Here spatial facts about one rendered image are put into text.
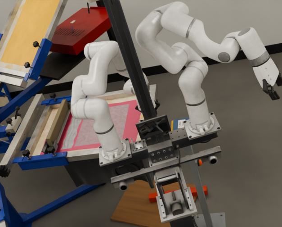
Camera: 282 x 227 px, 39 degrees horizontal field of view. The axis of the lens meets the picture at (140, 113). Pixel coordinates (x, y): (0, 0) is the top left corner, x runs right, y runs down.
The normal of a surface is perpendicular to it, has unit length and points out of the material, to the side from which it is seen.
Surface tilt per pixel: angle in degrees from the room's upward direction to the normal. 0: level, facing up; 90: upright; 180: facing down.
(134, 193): 0
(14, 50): 32
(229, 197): 0
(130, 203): 0
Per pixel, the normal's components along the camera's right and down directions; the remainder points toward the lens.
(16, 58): -0.53, -0.32
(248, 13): -0.11, 0.63
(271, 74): 0.66, -0.12
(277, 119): -0.27, -0.76
